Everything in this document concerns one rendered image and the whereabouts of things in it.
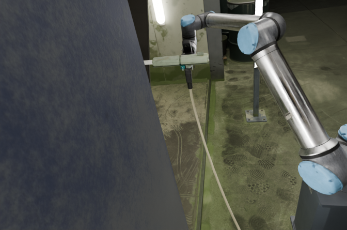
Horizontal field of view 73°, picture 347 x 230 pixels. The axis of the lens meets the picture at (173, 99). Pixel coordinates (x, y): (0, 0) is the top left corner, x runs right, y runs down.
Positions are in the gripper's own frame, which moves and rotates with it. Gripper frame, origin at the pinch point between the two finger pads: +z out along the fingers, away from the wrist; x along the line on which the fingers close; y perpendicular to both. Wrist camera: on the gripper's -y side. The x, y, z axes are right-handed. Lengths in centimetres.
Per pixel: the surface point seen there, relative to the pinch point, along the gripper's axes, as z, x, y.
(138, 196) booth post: 104, -9, -51
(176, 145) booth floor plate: -37, 25, 110
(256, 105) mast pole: -79, -56, 99
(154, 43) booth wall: -169, 60, 61
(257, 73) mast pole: -82, -55, 62
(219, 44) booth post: -165, -23, 69
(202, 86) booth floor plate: -144, 1, 118
